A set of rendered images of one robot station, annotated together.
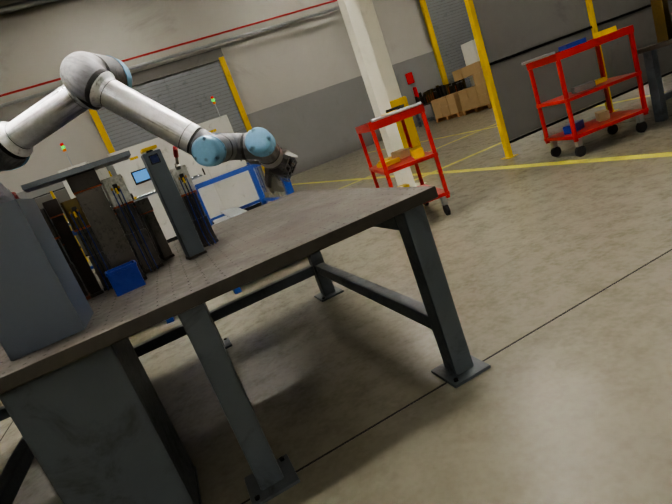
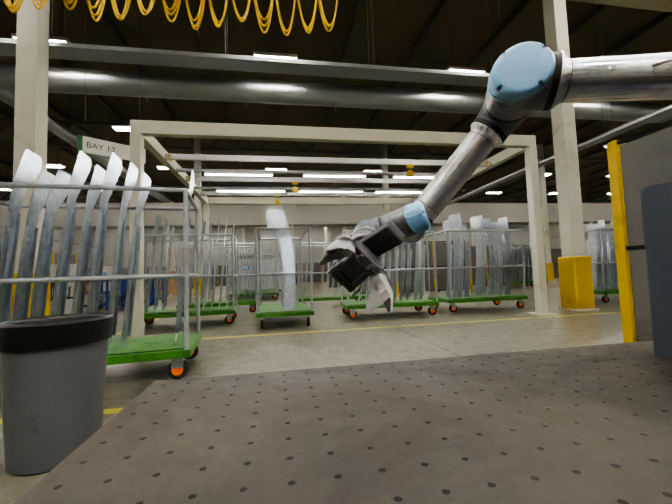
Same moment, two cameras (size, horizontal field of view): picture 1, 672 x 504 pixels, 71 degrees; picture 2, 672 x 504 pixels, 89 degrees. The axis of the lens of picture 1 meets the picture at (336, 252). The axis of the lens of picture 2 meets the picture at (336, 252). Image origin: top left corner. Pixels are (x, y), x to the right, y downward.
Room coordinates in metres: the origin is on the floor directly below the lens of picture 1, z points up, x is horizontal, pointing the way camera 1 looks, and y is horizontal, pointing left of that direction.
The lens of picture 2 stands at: (2.23, 0.12, 0.92)
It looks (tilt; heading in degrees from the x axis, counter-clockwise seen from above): 4 degrees up; 187
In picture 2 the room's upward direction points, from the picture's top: 2 degrees counter-clockwise
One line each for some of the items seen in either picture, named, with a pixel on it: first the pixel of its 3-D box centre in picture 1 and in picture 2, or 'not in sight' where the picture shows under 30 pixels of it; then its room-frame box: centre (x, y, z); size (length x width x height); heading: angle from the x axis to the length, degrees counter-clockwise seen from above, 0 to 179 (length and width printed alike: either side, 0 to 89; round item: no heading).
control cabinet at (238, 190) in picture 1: (185, 171); not in sight; (10.01, 2.32, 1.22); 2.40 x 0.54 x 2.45; 108
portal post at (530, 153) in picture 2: not in sight; (536, 229); (-4.86, 3.20, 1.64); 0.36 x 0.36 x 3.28; 17
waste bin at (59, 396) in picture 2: not in sight; (57, 385); (0.53, -1.64, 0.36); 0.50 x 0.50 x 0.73
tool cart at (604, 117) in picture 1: (584, 95); not in sight; (4.35, -2.65, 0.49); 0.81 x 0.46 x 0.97; 95
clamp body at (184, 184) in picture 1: (193, 207); not in sight; (2.11, 0.52, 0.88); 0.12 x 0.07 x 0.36; 25
